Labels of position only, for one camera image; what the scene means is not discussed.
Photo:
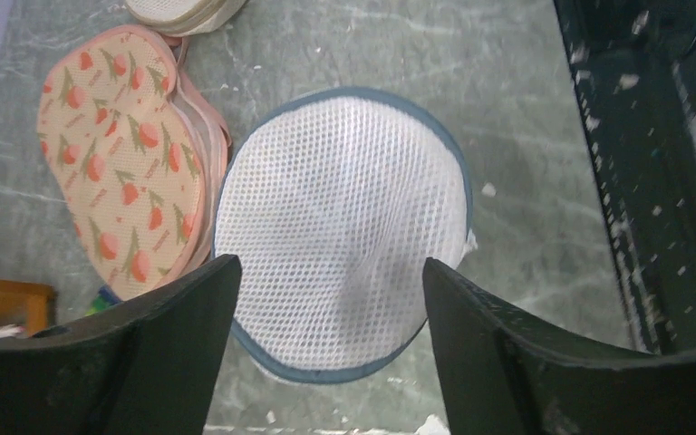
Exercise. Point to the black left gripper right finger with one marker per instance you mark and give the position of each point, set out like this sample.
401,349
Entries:
503,370

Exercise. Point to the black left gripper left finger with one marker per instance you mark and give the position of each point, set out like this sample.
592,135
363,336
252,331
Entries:
148,365

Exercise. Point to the white mesh laundry bag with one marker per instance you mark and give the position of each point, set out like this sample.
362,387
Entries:
333,203

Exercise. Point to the peach patterned laundry bag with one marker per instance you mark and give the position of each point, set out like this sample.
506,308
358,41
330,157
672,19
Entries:
138,154

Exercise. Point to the cream round laundry bag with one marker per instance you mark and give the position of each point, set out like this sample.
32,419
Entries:
180,18

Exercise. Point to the pack of coloured markers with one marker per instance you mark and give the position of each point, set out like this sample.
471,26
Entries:
103,300

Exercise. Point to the orange wooden shelf rack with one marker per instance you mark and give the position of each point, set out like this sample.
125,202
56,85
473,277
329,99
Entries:
25,308

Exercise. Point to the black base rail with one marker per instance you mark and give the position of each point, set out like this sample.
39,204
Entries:
633,65

